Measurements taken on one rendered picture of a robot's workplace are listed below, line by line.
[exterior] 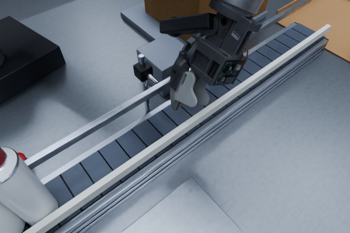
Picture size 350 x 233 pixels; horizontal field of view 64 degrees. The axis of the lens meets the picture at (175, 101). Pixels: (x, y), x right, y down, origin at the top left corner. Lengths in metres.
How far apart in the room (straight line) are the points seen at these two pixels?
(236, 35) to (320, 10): 0.67
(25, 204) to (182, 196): 0.23
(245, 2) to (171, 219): 0.35
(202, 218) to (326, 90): 0.47
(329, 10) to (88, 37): 0.78
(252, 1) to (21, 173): 0.38
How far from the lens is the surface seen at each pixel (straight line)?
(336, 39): 0.97
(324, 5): 1.12
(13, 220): 0.50
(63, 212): 0.49
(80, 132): 0.49
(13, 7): 1.14
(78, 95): 0.73
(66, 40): 0.91
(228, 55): 0.44
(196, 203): 0.50
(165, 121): 0.58
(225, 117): 0.61
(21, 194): 0.43
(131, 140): 0.56
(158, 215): 0.49
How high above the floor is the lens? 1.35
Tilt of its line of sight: 50 degrees down
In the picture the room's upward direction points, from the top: straight up
